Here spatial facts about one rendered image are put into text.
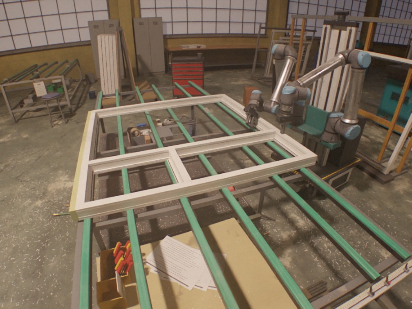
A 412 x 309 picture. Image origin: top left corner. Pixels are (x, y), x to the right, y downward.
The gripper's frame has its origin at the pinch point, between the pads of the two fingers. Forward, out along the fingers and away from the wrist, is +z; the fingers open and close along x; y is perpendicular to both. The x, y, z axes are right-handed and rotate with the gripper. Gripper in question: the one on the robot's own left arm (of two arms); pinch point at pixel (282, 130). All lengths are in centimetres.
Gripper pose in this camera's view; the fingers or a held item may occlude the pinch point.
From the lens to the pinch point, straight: 187.1
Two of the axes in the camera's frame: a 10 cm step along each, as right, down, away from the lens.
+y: 3.5, 4.7, -8.1
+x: 9.4, -1.8, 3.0
